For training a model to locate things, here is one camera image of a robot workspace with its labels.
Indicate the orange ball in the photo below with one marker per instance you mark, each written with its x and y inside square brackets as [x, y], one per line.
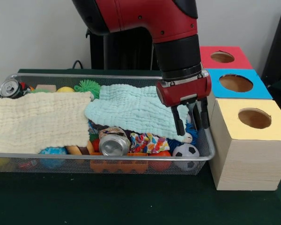
[162, 154]

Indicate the small soccer ball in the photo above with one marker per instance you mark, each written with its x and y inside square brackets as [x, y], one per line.
[186, 150]

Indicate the clear mesh bin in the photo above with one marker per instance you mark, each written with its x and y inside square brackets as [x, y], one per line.
[72, 167]

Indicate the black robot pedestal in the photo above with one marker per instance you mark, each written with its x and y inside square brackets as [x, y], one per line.
[121, 54]

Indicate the mint waffle cloth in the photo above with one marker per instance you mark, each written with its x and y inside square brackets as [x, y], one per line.
[131, 107]

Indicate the yellow ball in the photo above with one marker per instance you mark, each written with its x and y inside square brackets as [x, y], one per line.
[65, 89]

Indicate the green spiky ball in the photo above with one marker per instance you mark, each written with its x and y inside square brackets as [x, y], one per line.
[87, 86]

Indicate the colourful patterned cloth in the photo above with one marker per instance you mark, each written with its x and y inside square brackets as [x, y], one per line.
[150, 143]

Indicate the cream waffle cloth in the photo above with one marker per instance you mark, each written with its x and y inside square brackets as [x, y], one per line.
[37, 122]

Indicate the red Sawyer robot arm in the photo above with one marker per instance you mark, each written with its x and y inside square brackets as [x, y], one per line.
[135, 14]

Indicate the blue spiky toy with eyes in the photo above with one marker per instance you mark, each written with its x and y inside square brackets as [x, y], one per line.
[193, 131]

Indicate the crushed silver can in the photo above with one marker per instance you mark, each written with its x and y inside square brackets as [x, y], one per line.
[113, 145]

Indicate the wooden box with three holes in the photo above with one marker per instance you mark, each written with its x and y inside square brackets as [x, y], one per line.
[248, 159]

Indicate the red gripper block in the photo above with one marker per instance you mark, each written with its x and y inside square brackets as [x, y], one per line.
[185, 90]

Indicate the dark green table cloth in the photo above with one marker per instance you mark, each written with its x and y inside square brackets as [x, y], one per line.
[131, 201]

